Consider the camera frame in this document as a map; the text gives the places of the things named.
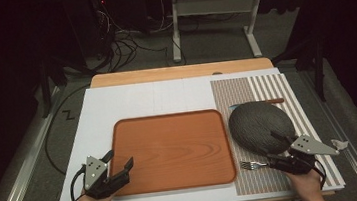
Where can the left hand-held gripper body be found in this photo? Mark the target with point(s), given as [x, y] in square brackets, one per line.
[95, 176]

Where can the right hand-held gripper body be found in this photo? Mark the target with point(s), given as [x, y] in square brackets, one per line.
[308, 147]

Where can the metal fork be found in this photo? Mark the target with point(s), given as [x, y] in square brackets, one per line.
[252, 164]

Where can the black textured plate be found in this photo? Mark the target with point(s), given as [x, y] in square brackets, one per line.
[256, 125]

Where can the brown wood-grain tray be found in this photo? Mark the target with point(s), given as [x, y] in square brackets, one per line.
[172, 151]

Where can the person's right hand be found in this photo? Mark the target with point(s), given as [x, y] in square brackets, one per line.
[306, 184]

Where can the crumpled white paper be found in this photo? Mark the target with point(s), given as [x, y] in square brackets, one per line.
[339, 144]

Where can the striped placemat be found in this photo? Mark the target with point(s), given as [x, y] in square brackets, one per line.
[248, 86]

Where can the white board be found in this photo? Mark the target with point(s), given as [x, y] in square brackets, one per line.
[133, 100]

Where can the black stand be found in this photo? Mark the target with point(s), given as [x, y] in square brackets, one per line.
[318, 65]
[45, 87]

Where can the wooden table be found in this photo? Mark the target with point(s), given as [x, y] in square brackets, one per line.
[180, 71]

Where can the metal floor rail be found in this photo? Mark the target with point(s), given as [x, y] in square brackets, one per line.
[20, 174]
[349, 149]

